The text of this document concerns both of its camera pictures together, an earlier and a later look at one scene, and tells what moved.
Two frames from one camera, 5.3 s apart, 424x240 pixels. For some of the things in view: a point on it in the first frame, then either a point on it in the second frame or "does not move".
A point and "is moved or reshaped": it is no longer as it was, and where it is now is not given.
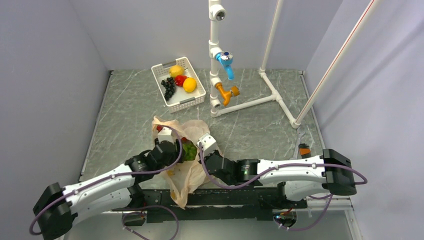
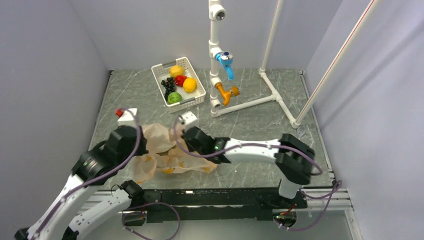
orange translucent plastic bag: x=187 y=173 is moved or reshaped
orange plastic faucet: x=235 y=91 does not move
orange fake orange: x=189 y=84 does not move
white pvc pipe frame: x=218 y=12 does not move
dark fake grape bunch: x=169 y=85 does not move
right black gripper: x=214 y=152 → x=189 y=147
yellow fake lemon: x=176 y=70 does not move
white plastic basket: x=181 y=99 does not move
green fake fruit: x=189 y=150 is moved or reshaped
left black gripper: x=176 y=153 → x=142 y=149
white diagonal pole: x=338 y=62 does not move
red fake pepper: x=179 y=80 does not move
